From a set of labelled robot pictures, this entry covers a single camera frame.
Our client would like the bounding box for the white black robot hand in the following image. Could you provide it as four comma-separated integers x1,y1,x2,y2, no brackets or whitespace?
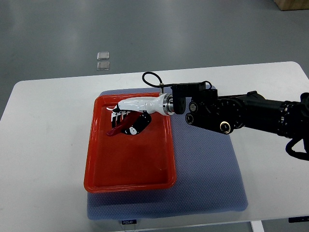
111,94,170,135

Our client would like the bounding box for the red chili pepper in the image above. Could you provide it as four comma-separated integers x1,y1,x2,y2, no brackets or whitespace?
106,111,137,137

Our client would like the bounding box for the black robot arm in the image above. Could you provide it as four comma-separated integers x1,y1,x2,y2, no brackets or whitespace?
107,81,309,160

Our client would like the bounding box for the red plastic tray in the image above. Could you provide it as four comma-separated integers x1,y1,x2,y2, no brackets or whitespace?
84,92,177,193

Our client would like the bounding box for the lower grey floor plate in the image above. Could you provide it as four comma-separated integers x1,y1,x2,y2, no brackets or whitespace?
97,61,110,71

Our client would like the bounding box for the grey floor plate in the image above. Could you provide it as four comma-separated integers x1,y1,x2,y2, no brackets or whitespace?
97,51,110,60
97,61,110,71

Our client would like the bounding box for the upper grey floor plate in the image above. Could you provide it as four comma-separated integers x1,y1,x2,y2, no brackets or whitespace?
97,51,110,60

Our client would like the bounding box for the blue grey mesh mat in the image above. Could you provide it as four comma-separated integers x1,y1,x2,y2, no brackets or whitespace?
86,85,249,220

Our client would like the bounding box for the black label tag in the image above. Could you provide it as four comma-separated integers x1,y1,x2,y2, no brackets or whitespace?
122,219,137,225

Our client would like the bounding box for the white table leg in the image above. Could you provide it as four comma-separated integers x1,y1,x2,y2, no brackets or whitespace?
250,220,265,232

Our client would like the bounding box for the cardboard box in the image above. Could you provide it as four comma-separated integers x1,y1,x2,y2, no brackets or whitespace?
274,0,309,11

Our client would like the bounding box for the dark blue label tag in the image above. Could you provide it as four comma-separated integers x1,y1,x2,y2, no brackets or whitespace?
288,216,309,223

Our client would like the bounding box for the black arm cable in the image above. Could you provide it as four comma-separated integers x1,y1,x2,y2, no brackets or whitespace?
141,72,173,95

